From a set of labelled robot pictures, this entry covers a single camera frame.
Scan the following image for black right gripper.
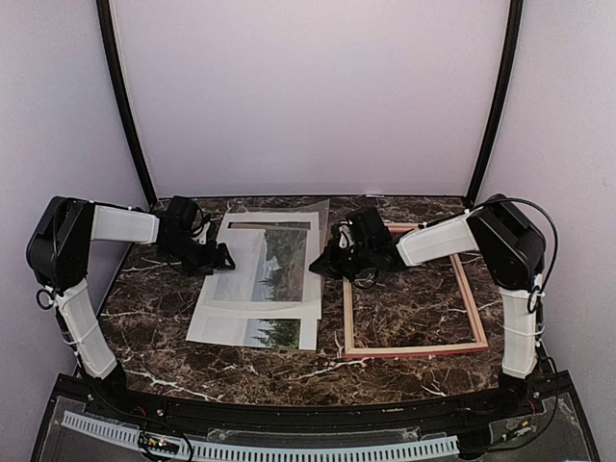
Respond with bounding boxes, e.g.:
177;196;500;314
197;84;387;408
309;239;373;283

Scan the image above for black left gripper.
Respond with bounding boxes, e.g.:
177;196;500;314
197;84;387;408
160;234;236;277

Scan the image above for clear acrylic sheet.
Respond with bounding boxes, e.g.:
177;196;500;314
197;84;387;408
223;196;333;319

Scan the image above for wooden pink picture frame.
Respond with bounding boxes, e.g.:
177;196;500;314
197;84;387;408
342;222;488;360

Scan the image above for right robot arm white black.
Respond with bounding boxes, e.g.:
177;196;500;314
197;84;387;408
309;194;554;379

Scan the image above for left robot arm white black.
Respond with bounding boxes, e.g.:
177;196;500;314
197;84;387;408
26;196;236;381

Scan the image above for landscape photo print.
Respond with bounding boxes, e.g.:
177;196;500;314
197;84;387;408
213;228;308;302

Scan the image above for white slotted cable duct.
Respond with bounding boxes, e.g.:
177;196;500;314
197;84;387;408
62;410;459;459

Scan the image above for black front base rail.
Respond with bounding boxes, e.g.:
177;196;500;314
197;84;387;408
51;371;578;434

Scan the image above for left black corner post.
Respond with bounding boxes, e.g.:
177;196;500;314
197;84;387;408
95;0;158;207

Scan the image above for black corner post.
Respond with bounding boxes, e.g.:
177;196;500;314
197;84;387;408
464;0;524;206
95;0;158;207

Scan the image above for right black corner post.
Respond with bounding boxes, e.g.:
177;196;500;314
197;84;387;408
464;0;524;206

